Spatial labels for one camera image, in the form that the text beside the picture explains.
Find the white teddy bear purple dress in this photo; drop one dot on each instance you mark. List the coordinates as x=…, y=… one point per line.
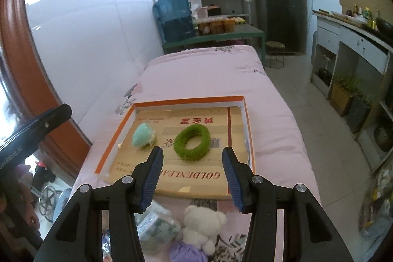
x=197, y=239

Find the orange rimmed cardboard box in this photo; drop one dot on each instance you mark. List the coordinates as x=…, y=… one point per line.
x=192, y=133

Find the small round stool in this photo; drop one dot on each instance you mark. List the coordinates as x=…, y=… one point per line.
x=275, y=54

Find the white kitchen counter cabinet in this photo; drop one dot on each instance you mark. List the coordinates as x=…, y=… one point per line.
x=342, y=49

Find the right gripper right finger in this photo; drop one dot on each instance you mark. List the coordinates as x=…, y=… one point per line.
x=309, y=234

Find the green patterned tissue pack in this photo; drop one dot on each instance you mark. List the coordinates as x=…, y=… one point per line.
x=156, y=228

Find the pink bed quilt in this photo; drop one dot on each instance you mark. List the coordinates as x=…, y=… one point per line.
x=227, y=71

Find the green low table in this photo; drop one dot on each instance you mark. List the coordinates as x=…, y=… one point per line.
x=245, y=31

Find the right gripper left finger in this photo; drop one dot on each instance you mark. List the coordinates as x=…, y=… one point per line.
x=76, y=233

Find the blue water jug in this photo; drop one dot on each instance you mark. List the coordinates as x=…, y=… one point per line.
x=174, y=18

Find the mint green soft toy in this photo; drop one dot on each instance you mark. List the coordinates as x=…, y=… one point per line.
x=143, y=135

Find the wooden planter box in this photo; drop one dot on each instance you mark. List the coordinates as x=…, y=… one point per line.
x=340, y=99

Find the orange wooden door frame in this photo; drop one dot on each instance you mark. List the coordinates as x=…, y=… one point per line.
x=66, y=148

